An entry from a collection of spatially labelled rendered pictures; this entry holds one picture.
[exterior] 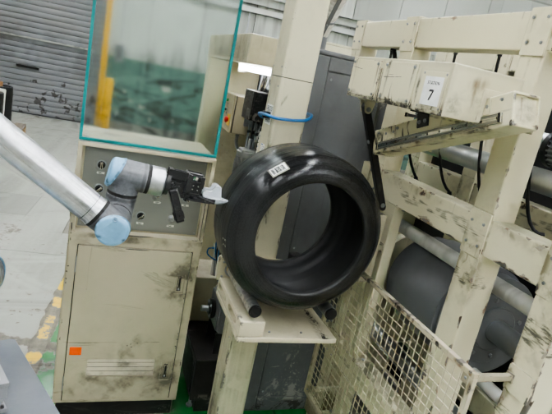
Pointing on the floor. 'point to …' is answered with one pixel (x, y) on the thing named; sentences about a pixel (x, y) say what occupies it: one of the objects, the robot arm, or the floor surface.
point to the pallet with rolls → (8, 103)
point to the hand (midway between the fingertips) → (223, 202)
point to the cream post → (227, 383)
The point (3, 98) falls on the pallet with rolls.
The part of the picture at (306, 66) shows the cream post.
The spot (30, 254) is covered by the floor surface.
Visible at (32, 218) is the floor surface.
